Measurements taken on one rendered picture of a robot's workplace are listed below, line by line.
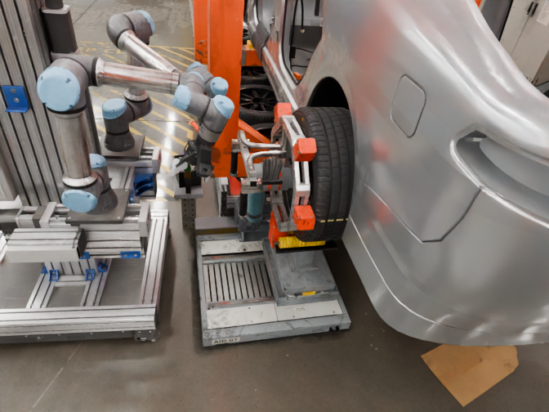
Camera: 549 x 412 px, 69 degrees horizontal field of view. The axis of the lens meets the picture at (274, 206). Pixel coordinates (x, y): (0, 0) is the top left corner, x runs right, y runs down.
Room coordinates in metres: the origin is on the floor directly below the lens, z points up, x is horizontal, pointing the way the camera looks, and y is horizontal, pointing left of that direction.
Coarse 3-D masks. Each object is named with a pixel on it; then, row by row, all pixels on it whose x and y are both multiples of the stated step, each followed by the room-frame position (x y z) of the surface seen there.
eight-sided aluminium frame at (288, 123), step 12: (288, 120) 1.69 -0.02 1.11; (276, 132) 1.80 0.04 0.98; (288, 132) 1.57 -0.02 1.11; (300, 132) 1.57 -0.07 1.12; (276, 156) 1.88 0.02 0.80; (300, 192) 1.36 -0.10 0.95; (276, 204) 1.68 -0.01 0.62; (300, 204) 1.40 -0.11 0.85; (276, 216) 1.58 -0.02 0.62; (288, 228) 1.36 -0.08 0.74
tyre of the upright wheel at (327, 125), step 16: (304, 112) 1.68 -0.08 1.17; (320, 112) 1.68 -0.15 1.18; (336, 112) 1.70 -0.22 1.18; (320, 128) 1.55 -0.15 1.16; (336, 128) 1.57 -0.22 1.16; (352, 128) 1.59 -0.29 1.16; (320, 144) 1.47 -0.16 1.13; (336, 144) 1.50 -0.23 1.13; (352, 144) 1.51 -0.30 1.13; (320, 160) 1.42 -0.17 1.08; (336, 160) 1.43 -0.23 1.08; (352, 160) 1.46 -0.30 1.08; (320, 176) 1.38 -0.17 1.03; (336, 176) 1.39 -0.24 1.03; (352, 176) 1.41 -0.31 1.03; (320, 192) 1.35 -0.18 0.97; (336, 192) 1.36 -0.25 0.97; (320, 208) 1.33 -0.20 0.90; (336, 208) 1.35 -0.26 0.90; (320, 224) 1.33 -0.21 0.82; (336, 224) 1.35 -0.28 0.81; (304, 240) 1.40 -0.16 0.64; (320, 240) 1.41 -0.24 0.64
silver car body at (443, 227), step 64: (256, 0) 3.97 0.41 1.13; (320, 0) 4.23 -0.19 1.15; (384, 0) 1.53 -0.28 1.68; (448, 0) 1.33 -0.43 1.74; (512, 0) 3.43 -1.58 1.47; (320, 64) 1.95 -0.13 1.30; (384, 64) 1.36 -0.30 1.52; (448, 64) 1.08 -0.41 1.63; (512, 64) 1.03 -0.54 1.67; (384, 128) 1.25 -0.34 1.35; (448, 128) 0.96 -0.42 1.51; (512, 128) 0.84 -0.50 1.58; (384, 192) 1.13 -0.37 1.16; (448, 192) 0.88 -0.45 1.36; (512, 192) 0.83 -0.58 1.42; (384, 256) 1.01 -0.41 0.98; (448, 256) 0.82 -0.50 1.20; (512, 256) 0.76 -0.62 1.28; (384, 320) 0.90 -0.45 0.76; (448, 320) 0.80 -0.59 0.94; (512, 320) 0.76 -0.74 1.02
